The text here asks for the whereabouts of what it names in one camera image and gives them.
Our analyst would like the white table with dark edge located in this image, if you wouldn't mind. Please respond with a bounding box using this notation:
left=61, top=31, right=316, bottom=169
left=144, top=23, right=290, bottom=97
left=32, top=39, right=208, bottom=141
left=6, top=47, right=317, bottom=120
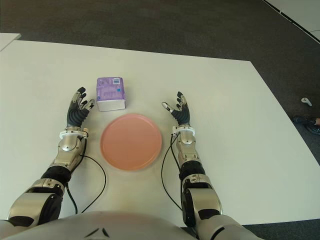
left=261, top=0, right=320, bottom=43

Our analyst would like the white side table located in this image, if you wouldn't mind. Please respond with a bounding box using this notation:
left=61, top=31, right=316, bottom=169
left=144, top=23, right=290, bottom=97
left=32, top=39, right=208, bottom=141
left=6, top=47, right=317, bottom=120
left=0, top=32, right=21, bottom=53

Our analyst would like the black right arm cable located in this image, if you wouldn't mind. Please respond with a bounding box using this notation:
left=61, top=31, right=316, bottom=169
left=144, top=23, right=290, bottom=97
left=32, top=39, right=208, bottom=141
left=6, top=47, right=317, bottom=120
left=161, top=133, right=183, bottom=211

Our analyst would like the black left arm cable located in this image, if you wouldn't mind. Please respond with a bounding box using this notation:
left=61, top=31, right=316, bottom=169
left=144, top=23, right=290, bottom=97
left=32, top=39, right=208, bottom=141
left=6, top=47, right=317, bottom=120
left=65, top=133, right=108, bottom=215

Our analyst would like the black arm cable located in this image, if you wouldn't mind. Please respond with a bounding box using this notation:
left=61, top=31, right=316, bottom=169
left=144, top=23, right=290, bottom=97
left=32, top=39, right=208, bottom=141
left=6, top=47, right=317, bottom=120
left=161, top=133, right=183, bottom=211
left=65, top=133, right=108, bottom=215

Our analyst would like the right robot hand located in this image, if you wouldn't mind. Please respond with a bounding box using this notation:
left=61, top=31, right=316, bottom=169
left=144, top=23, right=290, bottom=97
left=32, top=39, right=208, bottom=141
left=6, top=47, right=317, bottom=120
left=161, top=91, right=191, bottom=129

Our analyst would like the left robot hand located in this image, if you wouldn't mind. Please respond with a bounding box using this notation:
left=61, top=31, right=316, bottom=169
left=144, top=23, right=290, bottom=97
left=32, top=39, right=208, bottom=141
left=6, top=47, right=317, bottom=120
left=65, top=86, right=96, bottom=130

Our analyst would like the dark shoe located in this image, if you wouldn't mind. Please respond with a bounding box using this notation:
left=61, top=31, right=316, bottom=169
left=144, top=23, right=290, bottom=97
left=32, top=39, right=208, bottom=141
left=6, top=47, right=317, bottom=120
left=292, top=115, right=320, bottom=136

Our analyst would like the purple tissue paper pack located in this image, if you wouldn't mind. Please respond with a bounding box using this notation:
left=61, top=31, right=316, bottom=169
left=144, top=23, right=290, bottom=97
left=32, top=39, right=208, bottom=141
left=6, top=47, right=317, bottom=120
left=96, top=76, right=127, bottom=113

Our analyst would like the silver robot torso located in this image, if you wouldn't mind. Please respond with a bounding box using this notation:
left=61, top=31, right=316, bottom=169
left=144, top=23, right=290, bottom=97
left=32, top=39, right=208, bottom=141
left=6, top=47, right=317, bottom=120
left=0, top=211, right=201, bottom=240

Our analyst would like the pink round plate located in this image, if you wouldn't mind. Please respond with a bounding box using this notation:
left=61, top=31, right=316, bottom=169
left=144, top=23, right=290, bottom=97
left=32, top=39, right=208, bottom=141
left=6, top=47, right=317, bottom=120
left=100, top=113, right=163, bottom=172

